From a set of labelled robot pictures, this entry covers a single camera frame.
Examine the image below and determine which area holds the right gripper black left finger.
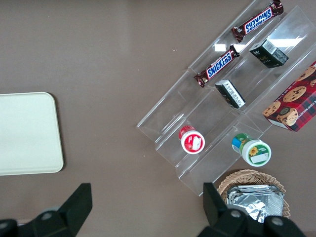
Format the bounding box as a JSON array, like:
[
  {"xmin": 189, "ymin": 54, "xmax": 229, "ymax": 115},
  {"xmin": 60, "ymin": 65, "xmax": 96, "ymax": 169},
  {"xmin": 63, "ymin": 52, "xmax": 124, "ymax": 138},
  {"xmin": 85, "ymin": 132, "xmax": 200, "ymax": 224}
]
[{"xmin": 17, "ymin": 183, "xmax": 93, "ymax": 237}]

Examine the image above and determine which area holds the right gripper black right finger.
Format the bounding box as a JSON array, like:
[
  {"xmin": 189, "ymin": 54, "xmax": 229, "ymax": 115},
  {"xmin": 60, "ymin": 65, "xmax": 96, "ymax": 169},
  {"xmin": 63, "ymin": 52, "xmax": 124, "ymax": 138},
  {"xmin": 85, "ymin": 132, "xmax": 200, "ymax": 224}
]
[{"xmin": 197, "ymin": 182, "xmax": 250, "ymax": 237}]

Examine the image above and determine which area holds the light wicker basket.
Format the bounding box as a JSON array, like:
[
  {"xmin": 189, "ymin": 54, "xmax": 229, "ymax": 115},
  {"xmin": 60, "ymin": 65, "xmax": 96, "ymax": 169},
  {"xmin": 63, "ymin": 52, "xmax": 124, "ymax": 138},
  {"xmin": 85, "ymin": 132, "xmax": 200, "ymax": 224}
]
[{"xmin": 217, "ymin": 169, "xmax": 291, "ymax": 221}]

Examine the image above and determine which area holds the cream plastic tray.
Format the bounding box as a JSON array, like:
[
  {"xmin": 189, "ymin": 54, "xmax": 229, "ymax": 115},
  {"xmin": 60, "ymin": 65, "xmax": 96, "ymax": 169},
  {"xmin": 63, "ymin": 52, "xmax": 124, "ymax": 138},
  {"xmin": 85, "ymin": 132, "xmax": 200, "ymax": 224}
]
[{"xmin": 0, "ymin": 91, "xmax": 65, "ymax": 176}]

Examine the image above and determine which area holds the green lid snack cup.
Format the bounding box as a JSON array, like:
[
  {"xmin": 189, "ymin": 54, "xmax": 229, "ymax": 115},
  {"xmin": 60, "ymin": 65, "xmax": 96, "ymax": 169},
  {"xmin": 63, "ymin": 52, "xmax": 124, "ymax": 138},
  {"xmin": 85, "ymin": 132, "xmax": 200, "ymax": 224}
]
[{"xmin": 231, "ymin": 133, "xmax": 273, "ymax": 167}]

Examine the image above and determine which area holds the red lid snack cup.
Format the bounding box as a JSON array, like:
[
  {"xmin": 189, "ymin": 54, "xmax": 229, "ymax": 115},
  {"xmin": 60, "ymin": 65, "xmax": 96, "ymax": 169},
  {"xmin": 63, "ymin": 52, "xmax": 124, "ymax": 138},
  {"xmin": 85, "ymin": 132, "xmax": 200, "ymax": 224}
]
[{"xmin": 178, "ymin": 125, "xmax": 206, "ymax": 155}]

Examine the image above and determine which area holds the clear acrylic stepped display stand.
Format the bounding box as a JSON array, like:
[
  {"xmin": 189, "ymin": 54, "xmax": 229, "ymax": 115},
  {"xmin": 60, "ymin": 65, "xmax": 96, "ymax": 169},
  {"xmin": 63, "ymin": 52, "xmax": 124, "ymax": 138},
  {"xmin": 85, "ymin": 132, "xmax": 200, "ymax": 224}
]
[{"xmin": 136, "ymin": 0, "xmax": 316, "ymax": 197}]

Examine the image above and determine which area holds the small dark green box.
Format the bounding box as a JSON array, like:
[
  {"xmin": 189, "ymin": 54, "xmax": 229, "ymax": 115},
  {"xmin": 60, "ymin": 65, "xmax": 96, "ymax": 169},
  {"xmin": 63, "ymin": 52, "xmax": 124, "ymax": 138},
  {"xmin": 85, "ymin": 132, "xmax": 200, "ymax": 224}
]
[
  {"xmin": 249, "ymin": 38, "xmax": 290, "ymax": 69},
  {"xmin": 214, "ymin": 79, "xmax": 246, "ymax": 110}
]

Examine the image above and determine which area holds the red chocolate chip cookie box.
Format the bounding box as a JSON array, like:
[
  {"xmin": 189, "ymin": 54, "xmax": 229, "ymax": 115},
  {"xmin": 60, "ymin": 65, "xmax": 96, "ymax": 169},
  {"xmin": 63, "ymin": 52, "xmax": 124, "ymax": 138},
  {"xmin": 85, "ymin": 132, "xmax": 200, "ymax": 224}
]
[{"xmin": 262, "ymin": 60, "xmax": 316, "ymax": 133}]

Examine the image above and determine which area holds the Snickers chocolate bar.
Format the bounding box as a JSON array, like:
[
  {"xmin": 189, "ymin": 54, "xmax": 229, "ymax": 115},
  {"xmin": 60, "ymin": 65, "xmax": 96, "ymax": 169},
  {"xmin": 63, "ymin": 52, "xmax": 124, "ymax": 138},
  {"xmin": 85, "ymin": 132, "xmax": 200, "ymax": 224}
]
[
  {"xmin": 231, "ymin": 0, "xmax": 284, "ymax": 43},
  {"xmin": 194, "ymin": 44, "xmax": 241, "ymax": 88}
]

